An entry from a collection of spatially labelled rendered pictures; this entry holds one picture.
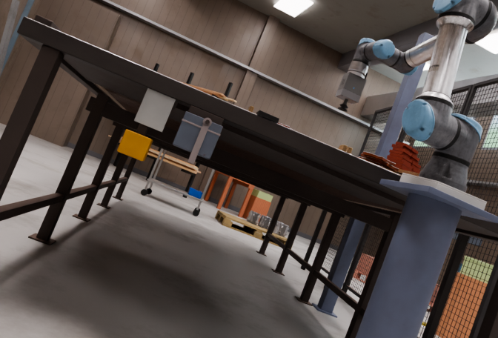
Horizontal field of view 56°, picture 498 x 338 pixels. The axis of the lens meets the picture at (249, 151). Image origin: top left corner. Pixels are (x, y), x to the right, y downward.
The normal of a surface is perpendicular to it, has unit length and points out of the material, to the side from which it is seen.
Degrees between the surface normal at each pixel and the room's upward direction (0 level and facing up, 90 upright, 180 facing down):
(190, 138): 90
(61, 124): 90
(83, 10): 90
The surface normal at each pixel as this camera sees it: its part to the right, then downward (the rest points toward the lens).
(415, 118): -0.90, -0.22
